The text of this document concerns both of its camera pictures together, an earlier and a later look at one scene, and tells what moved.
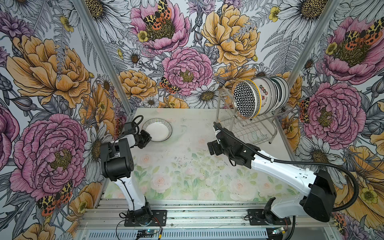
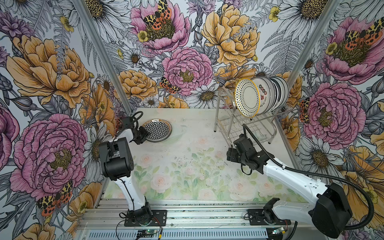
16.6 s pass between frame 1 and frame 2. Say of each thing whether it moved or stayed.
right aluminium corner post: stayed
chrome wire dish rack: stayed
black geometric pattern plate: moved
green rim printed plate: stayed
